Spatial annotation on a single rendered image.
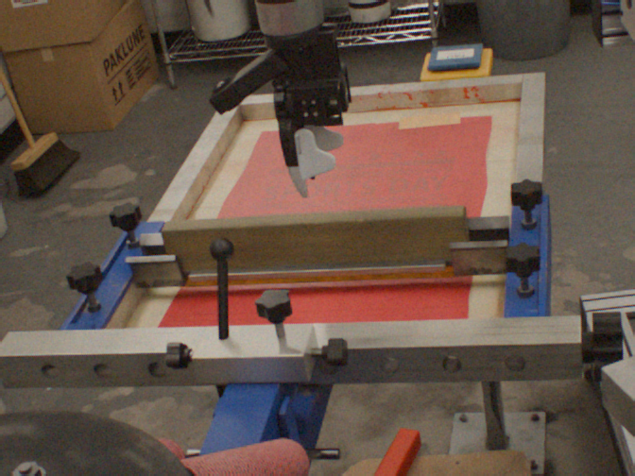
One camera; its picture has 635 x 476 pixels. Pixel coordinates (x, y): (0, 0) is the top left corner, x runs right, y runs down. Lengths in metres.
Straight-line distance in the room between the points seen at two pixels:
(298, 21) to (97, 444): 0.70
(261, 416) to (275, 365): 0.06
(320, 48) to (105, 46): 3.49
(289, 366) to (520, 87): 0.92
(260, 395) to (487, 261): 0.39
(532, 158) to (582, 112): 2.54
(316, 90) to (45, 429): 0.68
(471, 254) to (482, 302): 0.06
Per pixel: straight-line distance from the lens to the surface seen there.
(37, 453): 0.73
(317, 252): 1.45
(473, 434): 2.68
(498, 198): 1.64
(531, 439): 2.65
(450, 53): 2.16
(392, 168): 1.77
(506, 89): 1.95
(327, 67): 1.32
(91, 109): 4.76
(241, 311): 1.48
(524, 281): 1.32
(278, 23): 1.29
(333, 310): 1.44
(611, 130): 4.05
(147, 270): 1.52
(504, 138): 1.82
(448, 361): 1.23
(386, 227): 1.41
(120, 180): 4.28
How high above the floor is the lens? 1.73
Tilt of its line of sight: 29 degrees down
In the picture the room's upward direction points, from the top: 11 degrees counter-clockwise
